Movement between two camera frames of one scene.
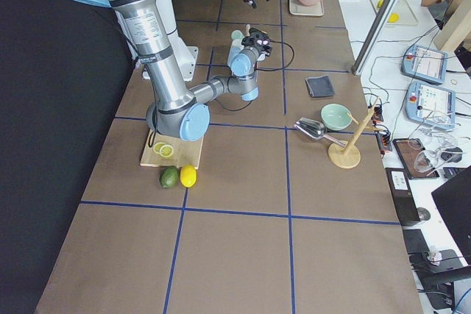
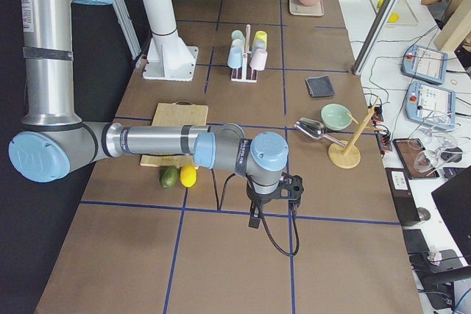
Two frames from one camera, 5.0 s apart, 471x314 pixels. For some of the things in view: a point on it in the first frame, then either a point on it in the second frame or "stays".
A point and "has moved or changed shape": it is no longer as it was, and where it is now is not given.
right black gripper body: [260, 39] → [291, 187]
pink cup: [263, 40] has moved or changed shape
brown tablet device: [416, 159] stays
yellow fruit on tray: [394, 18] stays
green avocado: [168, 176] stays
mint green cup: [237, 36] stays
